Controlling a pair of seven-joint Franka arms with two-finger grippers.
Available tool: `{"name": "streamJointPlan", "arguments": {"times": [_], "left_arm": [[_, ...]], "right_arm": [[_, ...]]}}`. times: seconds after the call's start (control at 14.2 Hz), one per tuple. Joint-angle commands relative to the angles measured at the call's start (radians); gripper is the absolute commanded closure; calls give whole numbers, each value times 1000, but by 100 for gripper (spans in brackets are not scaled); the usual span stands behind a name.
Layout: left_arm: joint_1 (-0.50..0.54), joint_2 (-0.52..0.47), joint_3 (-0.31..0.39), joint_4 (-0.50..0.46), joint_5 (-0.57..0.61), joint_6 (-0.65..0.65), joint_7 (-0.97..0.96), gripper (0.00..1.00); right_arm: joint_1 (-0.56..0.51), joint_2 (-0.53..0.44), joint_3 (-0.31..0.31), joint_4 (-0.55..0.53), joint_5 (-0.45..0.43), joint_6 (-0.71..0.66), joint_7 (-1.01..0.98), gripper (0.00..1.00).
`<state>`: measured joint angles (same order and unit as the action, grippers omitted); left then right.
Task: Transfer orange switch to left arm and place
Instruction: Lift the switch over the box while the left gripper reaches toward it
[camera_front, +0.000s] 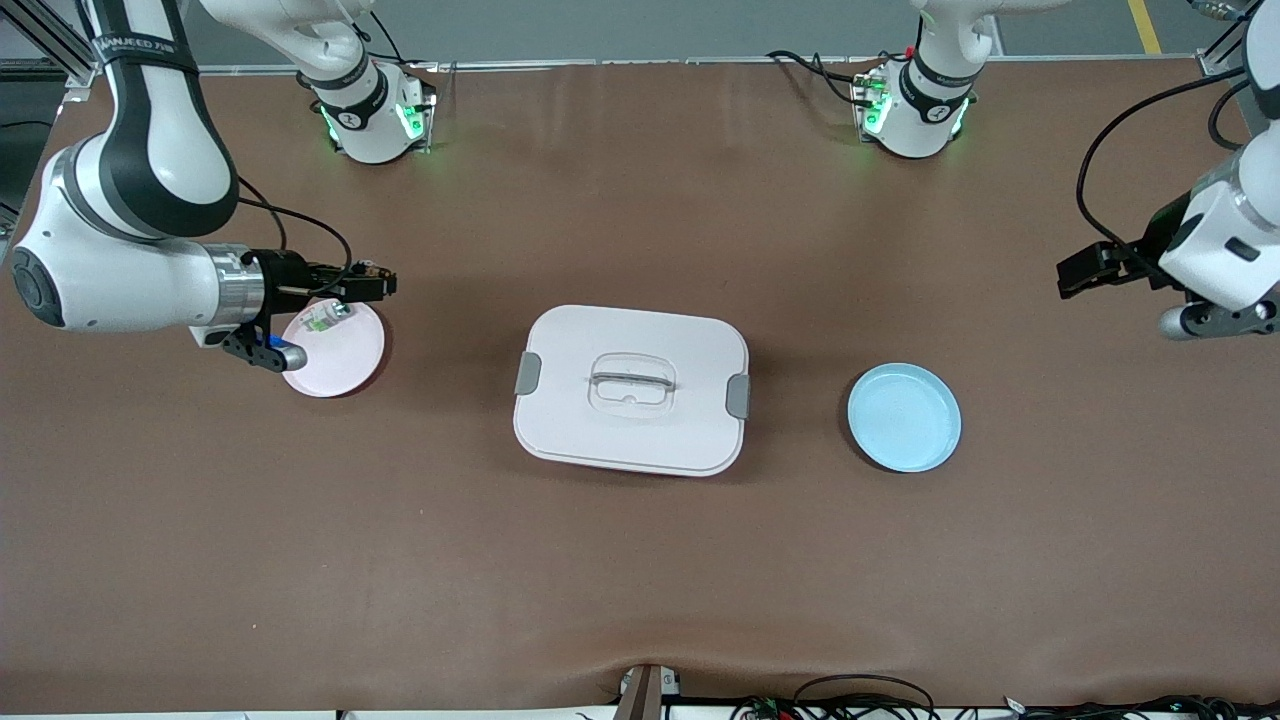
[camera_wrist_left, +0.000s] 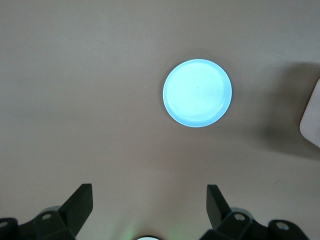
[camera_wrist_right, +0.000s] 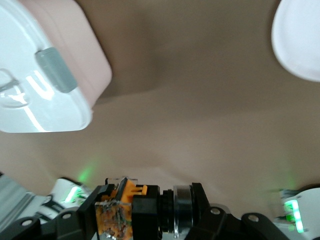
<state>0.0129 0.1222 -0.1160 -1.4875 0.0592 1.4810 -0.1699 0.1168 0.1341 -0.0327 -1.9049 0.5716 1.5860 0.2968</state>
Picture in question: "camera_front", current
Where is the white lidded box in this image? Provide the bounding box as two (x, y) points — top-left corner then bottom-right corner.
(513, 305), (751, 478)

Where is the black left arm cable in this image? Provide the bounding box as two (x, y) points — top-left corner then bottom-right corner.
(1076, 65), (1251, 257)

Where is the round light blue plate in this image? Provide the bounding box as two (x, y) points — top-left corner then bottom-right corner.
(847, 362), (963, 474)

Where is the black cable bundle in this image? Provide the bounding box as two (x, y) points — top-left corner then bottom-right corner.
(1000, 693), (1280, 720)

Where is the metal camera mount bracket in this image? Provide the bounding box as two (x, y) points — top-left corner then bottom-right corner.
(613, 664), (683, 720)

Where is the black looped cable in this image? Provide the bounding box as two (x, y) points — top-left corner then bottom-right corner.
(793, 674), (937, 720)

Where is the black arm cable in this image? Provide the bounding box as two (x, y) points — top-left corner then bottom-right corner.
(1076, 65), (1251, 257)
(235, 175), (357, 301)

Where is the aluminium frame profile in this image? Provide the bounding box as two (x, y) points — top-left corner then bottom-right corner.
(0, 0), (101, 93)
(1195, 0), (1280, 83)

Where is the round pink plate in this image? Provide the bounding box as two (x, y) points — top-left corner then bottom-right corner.
(280, 300), (386, 399)

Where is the brown table mat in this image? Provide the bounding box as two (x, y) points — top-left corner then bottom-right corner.
(0, 58), (1280, 716)

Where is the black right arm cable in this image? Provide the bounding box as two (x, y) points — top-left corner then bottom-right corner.
(235, 175), (357, 301)

